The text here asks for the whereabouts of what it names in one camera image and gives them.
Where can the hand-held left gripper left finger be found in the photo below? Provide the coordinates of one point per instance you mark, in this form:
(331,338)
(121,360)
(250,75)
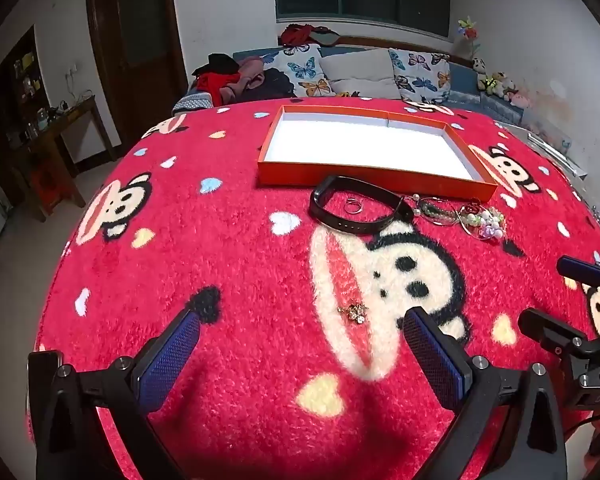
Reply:
(172,360)

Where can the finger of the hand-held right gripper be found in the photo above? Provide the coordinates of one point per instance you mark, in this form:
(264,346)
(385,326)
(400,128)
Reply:
(580,269)
(545,324)

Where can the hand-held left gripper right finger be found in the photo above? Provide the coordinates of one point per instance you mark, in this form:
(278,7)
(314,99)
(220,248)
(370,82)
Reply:
(432,355)

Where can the gold brooch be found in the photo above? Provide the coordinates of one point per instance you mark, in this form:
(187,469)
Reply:
(354,311)

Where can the plain silver hoop earring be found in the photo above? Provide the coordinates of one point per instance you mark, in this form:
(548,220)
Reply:
(467,231)

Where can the black smart band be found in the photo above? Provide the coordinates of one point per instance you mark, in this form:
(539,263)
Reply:
(352,225)

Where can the orange shallow cardboard box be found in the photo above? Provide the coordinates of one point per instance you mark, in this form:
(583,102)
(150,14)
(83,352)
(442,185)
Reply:
(380,145)

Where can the red printed monkey blanket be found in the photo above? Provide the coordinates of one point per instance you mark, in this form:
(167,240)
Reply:
(230,260)

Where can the pile of plush toys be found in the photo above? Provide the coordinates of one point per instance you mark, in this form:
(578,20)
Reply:
(500,85)

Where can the panda plush toy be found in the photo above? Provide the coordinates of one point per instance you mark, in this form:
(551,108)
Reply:
(479,66)

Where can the butterfly print pillow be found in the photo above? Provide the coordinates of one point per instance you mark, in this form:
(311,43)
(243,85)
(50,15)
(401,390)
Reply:
(420,77)
(300,72)

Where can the wooden side table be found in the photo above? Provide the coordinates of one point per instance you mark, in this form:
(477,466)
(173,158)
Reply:
(65,130)

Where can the striped cloth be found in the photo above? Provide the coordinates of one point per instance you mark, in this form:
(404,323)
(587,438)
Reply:
(192,104)

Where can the toy flower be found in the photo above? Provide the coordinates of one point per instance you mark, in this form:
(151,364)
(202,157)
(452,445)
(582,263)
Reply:
(469,32)

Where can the red and black clothes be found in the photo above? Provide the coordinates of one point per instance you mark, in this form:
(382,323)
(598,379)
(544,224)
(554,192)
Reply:
(215,77)

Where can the grey pillow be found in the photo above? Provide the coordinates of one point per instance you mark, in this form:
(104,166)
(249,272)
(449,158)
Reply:
(360,72)

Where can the dark jacket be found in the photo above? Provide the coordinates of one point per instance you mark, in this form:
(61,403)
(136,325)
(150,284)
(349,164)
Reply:
(275,85)

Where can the pink garment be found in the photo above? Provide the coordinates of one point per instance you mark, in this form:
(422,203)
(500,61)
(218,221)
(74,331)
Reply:
(250,72)

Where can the blue sofa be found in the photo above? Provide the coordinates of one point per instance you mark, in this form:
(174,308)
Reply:
(355,52)

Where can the dark shelf cabinet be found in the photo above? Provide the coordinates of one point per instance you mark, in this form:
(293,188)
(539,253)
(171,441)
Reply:
(20,75)

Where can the dark wooden door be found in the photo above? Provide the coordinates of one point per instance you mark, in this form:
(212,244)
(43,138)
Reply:
(140,35)

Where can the red garment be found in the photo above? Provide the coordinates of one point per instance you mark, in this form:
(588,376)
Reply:
(300,35)

